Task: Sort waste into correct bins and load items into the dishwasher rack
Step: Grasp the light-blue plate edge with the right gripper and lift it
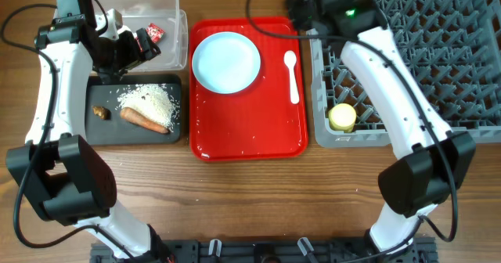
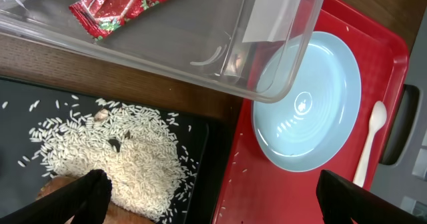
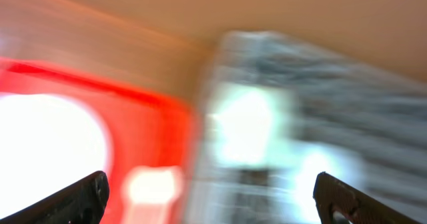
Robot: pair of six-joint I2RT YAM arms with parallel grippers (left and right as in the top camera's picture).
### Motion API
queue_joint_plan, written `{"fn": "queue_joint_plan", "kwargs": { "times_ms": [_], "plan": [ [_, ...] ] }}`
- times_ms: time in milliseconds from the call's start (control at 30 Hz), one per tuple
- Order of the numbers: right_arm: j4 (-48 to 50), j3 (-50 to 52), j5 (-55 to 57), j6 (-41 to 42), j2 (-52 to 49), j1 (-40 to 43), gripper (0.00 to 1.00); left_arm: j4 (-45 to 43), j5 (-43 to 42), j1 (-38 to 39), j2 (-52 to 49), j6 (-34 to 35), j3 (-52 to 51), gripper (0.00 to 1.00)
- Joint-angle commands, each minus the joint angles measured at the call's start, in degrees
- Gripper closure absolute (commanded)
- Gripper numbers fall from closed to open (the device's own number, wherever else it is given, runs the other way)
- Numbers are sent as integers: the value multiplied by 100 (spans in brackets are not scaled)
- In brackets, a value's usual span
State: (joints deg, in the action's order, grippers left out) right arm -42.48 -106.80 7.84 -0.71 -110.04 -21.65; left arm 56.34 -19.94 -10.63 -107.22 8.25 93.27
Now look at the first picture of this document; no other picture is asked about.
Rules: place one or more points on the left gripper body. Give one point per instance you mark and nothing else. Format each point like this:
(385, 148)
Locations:
(122, 53)

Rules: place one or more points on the red snack wrapper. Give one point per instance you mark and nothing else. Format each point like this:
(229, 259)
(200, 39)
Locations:
(154, 32)

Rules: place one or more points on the white rice pile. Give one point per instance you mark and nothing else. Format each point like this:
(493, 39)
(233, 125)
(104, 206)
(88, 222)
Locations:
(157, 102)

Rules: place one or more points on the orange carrot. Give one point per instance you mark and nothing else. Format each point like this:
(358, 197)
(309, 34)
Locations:
(134, 117)

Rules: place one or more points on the brown food scrap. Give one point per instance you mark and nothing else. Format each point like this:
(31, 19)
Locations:
(102, 112)

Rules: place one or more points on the light blue plate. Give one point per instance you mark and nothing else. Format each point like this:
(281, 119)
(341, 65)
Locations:
(226, 62)

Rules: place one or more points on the white plastic spoon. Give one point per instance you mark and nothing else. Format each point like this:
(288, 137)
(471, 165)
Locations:
(290, 61)

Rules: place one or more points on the yellow plastic cup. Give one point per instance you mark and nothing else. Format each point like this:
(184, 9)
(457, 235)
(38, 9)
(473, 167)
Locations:
(342, 117)

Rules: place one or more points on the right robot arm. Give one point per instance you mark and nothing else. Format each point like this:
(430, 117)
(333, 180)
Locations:
(432, 159)

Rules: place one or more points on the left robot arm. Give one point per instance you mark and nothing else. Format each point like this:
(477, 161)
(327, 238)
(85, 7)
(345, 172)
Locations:
(57, 171)

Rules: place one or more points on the clear plastic waste bin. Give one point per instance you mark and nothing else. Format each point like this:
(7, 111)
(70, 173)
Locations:
(168, 28)

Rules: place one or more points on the grey dishwasher rack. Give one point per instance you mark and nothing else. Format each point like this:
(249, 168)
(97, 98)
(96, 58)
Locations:
(451, 47)

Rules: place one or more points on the black plastic tray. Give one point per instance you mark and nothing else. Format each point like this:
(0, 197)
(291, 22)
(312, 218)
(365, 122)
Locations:
(117, 131)

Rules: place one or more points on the red serving tray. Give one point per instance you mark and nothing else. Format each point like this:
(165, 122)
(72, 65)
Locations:
(259, 122)

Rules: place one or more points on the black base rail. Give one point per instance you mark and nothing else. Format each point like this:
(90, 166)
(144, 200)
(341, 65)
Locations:
(422, 250)

